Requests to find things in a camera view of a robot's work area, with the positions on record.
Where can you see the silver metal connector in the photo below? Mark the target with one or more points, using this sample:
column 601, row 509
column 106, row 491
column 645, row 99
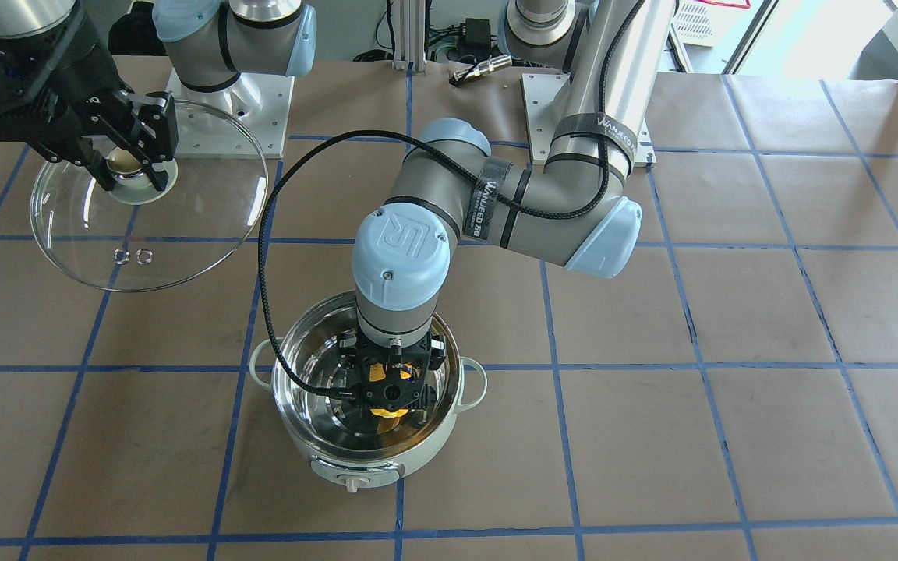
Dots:
column 480, row 70

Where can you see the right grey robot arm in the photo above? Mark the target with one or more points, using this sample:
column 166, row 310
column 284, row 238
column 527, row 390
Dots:
column 210, row 43

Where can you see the black power adapter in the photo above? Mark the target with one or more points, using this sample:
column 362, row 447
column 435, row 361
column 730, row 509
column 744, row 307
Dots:
column 475, row 38

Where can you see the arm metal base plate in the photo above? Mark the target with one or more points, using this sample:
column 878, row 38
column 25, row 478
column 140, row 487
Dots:
column 545, row 97
column 247, row 120

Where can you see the yellow toy corn cob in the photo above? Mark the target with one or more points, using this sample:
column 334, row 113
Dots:
column 382, row 389

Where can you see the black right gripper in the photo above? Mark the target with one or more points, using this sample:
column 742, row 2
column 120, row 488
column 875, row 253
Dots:
column 68, row 80

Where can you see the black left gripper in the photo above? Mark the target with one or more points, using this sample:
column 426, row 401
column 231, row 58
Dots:
column 437, row 353

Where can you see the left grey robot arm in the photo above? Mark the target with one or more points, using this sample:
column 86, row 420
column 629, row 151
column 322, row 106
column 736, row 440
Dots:
column 569, row 209

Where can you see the pale green cooking pot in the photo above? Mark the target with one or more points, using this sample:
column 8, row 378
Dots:
column 352, row 446

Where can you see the glass pot lid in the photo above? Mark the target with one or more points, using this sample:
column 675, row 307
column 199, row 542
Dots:
column 133, row 240

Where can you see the aluminium frame post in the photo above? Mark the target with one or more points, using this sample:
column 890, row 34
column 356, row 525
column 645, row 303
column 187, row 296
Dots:
column 409, row 35

